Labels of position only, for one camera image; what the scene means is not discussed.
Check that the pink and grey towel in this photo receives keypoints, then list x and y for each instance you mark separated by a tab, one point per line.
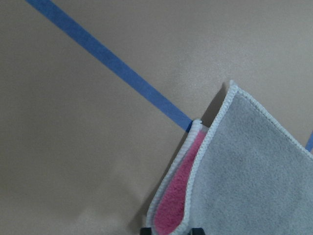
243	175

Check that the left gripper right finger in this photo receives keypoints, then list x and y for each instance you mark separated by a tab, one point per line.
197	231

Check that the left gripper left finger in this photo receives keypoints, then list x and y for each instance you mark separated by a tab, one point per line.
145	231

